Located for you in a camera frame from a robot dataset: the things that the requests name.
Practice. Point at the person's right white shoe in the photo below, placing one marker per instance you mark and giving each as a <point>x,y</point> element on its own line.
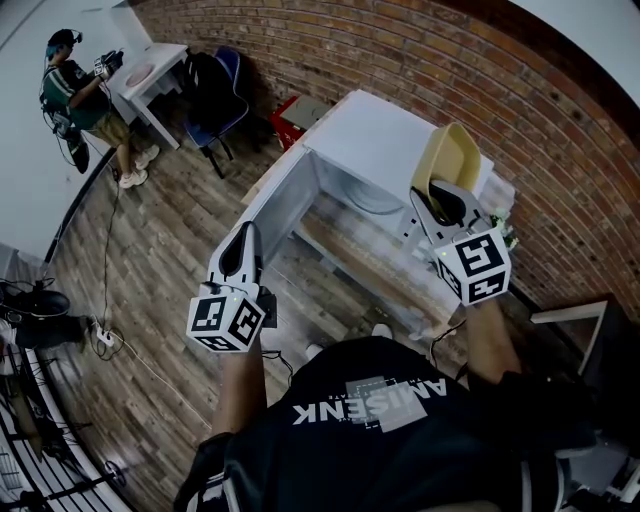
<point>382,331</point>

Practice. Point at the black round device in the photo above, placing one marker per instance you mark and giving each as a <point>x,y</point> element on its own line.
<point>40,305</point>

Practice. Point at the white microwave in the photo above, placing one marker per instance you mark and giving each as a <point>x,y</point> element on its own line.
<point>370,135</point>

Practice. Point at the person's left white shoe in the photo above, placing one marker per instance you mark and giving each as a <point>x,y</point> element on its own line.
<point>315,351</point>

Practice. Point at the red box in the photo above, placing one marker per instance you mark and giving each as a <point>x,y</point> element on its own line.
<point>287,132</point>

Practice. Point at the white desk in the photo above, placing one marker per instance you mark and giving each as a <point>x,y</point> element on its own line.
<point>160,60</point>

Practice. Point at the person's left forearm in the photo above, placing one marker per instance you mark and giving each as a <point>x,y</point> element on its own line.
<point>240,395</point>

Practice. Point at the blue chair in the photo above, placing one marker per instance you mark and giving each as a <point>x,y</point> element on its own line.
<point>230,120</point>

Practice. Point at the person's right forearm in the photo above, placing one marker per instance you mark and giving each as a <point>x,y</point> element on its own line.
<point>490,345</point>

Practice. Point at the person's white shoe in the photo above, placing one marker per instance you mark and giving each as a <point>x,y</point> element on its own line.
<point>315,351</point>
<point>382,331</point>

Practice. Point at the black backpack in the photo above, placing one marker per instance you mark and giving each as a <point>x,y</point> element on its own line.
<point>210,90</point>

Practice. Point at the beige plate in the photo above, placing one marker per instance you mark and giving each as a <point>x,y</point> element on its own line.
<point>450,155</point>

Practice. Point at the person's black printed shirt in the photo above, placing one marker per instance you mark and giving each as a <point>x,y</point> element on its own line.
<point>360,450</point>

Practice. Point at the white power strip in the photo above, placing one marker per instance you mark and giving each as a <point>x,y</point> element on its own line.
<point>104,336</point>

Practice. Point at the dark desk with wooden edge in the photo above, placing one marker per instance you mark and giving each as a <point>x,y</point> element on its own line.
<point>610,340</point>

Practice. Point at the pink plate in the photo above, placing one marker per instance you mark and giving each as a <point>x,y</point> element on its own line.
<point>140,74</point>

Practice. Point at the black metal rack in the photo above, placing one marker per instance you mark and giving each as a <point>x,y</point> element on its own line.
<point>45,465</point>

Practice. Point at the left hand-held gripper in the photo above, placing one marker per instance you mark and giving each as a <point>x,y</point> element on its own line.
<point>207,317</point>

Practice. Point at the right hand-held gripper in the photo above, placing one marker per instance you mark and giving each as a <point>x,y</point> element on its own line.
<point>480,260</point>

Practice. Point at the table with white tablecloth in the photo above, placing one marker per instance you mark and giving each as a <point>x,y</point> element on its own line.
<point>360,255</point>

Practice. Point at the white flowers in pot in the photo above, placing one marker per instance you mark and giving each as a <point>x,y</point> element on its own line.
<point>505,230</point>

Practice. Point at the grey cardboard box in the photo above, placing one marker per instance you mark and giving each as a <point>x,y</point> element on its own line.
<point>307,112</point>

